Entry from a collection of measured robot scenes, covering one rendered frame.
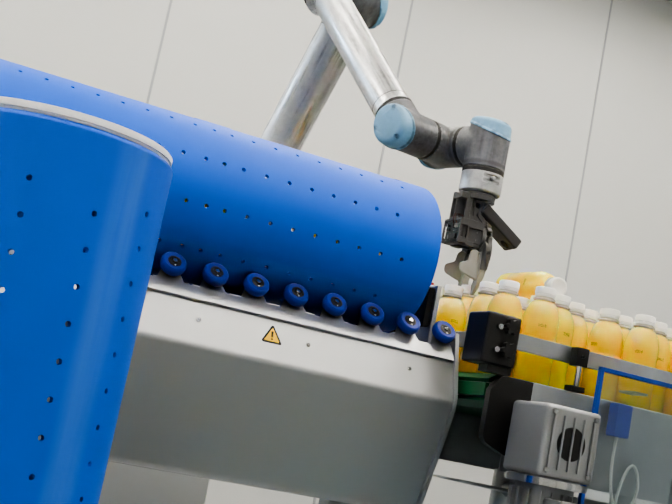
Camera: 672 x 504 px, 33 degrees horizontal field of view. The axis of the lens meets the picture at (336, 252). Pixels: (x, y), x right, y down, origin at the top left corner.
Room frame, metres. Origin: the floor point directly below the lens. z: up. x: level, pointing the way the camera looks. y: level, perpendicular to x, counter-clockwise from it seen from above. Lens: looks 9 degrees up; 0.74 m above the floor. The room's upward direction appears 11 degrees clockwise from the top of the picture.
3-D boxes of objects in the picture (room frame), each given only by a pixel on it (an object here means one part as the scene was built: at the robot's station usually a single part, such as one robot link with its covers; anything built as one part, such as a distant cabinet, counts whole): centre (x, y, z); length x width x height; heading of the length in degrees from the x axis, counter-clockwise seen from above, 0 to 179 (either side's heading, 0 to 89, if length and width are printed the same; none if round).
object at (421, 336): (2.14, -0.18, 0.99); 0.10 x 0.02 x 0.12; 23
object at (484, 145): (2.33, -0.27, 1.40); 0.10 x 0.09 x 0.12; 41
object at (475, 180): (2.32, -0.28, 1.31); 0.10 x 0.09 x 0.05; 23
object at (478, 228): (2.32, -0.27, 1.23); 0.09 x 0.08 x 0.12; 113
